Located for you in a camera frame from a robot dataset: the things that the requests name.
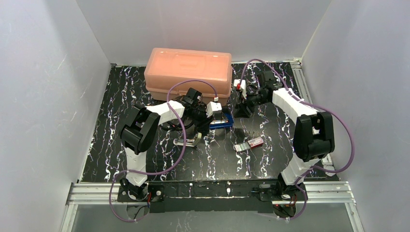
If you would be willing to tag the aluminium frame rail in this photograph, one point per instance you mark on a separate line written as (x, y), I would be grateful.
(296, 66)
(105, 193)

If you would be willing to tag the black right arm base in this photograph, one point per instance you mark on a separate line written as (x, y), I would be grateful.
(277, 192)

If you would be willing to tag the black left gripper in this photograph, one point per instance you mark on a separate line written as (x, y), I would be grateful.
(203, 120)

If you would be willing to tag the aluminium right frame rail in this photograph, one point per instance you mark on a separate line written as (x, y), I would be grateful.
(296, 66)

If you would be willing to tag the black marble pattern mat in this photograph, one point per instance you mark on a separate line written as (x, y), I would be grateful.
(214, 158)

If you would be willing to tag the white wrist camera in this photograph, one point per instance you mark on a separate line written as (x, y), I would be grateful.
(241, 87)
(213, 107)

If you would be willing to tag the aluminium front frame rail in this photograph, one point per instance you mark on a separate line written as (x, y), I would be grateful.
(105, 193)

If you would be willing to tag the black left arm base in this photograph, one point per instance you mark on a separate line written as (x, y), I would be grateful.
(144, 193)

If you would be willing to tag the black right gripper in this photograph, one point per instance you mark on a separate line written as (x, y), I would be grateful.
(244, 104)

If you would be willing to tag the red white staple box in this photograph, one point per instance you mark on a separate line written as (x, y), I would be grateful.
(256, 142)

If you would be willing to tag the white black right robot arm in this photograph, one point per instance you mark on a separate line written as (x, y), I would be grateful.
(313, 137)

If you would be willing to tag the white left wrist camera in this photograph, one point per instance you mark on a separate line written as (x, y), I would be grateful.
(213, 107)

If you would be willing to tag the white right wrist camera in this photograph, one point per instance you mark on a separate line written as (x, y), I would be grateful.
(241, 87)

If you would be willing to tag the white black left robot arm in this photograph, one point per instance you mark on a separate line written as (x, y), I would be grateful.
(140, 128)

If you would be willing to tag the pink translucent plastic storage box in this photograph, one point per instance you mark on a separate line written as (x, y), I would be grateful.
(171, 72)

